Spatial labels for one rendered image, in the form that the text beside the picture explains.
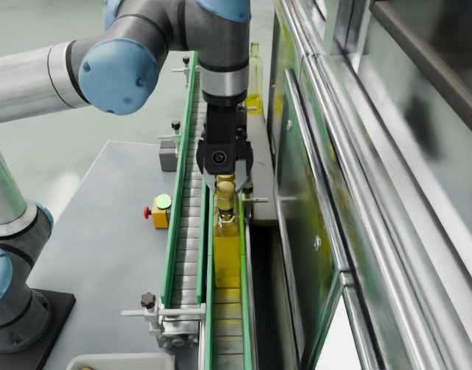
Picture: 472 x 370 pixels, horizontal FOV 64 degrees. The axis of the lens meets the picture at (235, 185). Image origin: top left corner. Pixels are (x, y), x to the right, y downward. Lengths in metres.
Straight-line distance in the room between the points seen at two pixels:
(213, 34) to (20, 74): 0.24
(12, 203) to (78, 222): 0.41
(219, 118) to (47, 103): 0.24
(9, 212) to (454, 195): 0.83
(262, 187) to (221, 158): 0.59
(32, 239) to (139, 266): 0.30
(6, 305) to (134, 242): 0.40
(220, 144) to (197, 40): 0.15
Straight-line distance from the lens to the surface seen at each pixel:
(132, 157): 1.50
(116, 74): 0.42
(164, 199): 1.15
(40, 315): 1.05
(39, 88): 0.49
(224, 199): 0.70
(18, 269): 0.96
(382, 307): 0.34
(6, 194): 0.91
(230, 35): 0.54
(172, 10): 0.54
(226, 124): 0.58
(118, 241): 1.21
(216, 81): 0.56
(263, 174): 1.18
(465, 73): 0.32
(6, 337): 1.04
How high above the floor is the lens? 1.65
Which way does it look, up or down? 43 degrees down
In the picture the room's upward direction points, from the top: straight up
